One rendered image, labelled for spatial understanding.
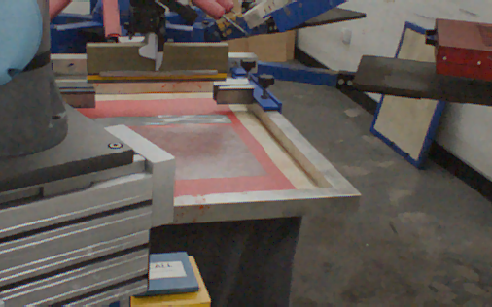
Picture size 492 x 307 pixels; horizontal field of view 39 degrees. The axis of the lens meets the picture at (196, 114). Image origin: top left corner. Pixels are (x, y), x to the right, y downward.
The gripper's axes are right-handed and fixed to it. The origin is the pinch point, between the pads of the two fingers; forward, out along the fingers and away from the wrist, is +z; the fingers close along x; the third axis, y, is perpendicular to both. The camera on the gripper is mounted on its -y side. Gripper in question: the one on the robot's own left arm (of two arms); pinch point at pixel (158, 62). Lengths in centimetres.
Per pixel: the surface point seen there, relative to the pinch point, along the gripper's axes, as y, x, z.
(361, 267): -102, -66, 109
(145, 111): 2.5, -2.5, 13.6
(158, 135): 2.2, 15.1, 13.6
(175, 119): -3.8, 6.2, 13.1
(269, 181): -16.5, 42.9, 13.6
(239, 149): -15.0, 25.4, 13.6
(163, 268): 11, 75, 12
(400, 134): -185, -188, 98
